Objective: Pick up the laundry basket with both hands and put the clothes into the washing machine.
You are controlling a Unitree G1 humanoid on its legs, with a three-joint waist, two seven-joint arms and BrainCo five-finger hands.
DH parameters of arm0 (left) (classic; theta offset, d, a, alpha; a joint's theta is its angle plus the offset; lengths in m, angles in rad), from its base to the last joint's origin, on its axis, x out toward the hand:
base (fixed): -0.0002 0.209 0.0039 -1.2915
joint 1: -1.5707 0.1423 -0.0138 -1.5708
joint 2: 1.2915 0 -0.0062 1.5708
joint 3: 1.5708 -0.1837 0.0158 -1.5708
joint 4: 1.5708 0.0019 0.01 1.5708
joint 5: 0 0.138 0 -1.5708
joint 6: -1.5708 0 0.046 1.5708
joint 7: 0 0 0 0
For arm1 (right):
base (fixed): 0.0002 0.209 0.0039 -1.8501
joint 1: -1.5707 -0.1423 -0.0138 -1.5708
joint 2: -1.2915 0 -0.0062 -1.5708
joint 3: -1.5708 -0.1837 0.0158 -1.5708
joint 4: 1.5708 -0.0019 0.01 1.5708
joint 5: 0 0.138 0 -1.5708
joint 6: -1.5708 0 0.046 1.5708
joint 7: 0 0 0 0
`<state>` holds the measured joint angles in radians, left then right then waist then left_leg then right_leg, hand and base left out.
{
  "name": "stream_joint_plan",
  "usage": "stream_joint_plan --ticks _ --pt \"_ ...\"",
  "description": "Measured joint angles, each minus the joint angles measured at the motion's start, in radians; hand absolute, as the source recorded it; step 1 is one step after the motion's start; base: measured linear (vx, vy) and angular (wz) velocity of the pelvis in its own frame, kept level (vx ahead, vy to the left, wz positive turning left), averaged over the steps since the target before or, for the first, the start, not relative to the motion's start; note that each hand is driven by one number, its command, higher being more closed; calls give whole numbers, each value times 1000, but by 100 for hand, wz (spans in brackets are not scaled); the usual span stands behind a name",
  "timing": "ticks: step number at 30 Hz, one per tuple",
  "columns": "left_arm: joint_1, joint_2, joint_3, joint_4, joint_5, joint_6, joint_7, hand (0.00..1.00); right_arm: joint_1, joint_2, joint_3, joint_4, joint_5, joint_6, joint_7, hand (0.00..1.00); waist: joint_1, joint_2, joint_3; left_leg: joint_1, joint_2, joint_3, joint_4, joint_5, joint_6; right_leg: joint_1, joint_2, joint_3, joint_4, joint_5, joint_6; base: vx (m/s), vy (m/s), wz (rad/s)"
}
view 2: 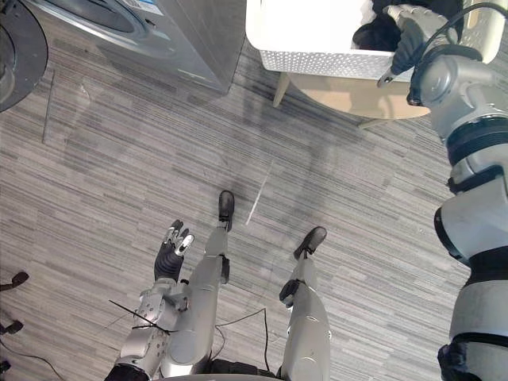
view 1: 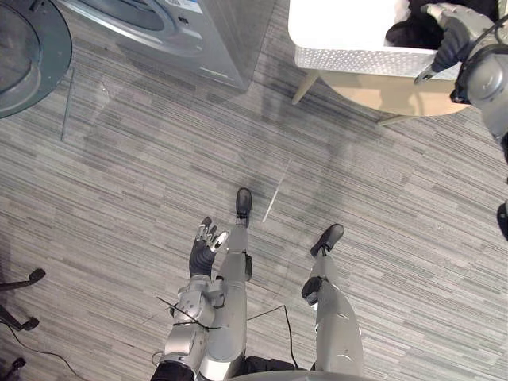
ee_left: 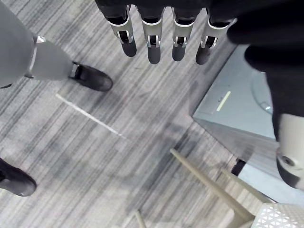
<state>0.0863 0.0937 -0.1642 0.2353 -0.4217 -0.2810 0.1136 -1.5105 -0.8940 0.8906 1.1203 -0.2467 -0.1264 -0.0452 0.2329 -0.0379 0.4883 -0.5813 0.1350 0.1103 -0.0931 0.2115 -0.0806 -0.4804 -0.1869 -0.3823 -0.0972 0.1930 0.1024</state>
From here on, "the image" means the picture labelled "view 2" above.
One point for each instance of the black clothes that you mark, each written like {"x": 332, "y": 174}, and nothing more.
{"x": 375, "y": 33}

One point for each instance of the silver left robot leg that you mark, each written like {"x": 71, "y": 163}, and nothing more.
{"x": 202, "y": 293}

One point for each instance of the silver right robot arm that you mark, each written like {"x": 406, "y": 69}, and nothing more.
{"x": 476, "y": 238}

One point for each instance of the black office chair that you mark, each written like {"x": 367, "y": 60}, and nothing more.
{"x": 18, "y": 278}

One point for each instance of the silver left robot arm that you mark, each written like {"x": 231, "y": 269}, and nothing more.
{"x": 147, "y": 329}

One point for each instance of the grey washing machine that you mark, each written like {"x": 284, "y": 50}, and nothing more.
{"x": 166, "y": 35}

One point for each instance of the white perforated laundry basket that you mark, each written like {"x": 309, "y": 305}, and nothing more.
{"x": 301, "y": 35}

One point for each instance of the silver right robot leg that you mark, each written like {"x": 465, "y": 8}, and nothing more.
{"x": 307, "y": 317}

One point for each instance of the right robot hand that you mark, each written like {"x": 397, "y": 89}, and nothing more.
{"x": 409, "y": 43}

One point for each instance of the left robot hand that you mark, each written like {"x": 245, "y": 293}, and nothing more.
{"x": 168, "y": 258}

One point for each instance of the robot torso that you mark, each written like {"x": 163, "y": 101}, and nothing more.
{"x": 230, "y": 371}

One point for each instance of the wooden stool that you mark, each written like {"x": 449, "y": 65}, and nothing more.
{"x": 341, "y": 95}

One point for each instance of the round washing machine door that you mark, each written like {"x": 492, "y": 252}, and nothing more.
{"x": 20, "y": 51}

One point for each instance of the silver robot leg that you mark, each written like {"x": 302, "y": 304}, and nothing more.
{"x": 307, "y": 317}
{"x": 202, "y": 293}

